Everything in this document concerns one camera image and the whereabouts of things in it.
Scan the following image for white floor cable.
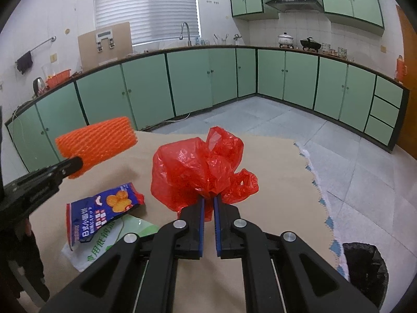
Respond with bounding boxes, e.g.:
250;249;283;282
166;112;191;123

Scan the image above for cardboard panel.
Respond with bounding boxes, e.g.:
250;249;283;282
77;22;134;69

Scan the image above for metal towel rail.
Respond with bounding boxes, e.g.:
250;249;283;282
16;36;57;62

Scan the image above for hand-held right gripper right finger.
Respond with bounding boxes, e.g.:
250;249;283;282
213;196;380;313

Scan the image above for orange foam fruit net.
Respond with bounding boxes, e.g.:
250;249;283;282
55;116;138;179

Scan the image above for orange thermos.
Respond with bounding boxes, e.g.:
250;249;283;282
395;55;407;82

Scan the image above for green lower cabinets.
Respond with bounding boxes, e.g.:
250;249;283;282
5;46;410;173

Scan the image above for red plastic bag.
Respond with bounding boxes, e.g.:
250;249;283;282
150;126;259;217

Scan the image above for green white plastic bag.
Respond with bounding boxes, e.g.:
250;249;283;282
61;214;161;273

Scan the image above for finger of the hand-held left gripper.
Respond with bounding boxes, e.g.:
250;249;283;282
0;156;84;223

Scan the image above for row of glass jars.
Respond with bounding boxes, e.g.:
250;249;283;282
321;42;348;57

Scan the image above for metal faucet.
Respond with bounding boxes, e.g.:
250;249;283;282
180;22;193;47

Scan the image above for dark hanging towel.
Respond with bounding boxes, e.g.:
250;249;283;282
16;50;34;75

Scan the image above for white pot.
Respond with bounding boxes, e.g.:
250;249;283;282
278;32;295;49

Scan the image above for blue snack packet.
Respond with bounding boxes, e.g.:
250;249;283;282
66;183;145;243

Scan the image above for range hood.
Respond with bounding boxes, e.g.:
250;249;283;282
265;0;323;12

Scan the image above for orange basin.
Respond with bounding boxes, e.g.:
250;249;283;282
46;69;72;88

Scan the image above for steel electric kettle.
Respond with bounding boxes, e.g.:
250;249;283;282
32;77;47;98

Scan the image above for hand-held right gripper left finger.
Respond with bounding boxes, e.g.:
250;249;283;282
39;198;206;313

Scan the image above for black lined trash bin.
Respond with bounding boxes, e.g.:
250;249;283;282
342;242;390;305

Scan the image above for white window blind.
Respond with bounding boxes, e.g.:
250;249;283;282
94;0;202;47

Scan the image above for wooden door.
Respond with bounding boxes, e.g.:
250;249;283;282
396;5;417;157

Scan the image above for black wok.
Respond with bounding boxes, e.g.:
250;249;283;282
300;37;319;52

